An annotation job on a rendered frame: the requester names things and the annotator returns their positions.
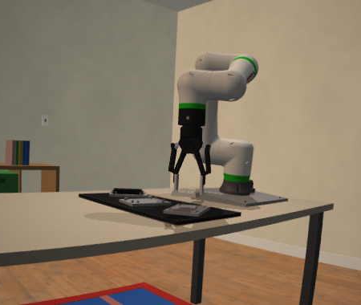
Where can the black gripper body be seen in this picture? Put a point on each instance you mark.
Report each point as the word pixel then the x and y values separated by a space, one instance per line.
pixel 190 135

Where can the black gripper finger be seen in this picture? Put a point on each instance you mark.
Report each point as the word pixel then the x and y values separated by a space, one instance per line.
pixel 206 147
pixel 175 171

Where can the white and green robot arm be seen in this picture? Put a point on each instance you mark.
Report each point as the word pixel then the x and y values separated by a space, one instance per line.
pixel 216 82

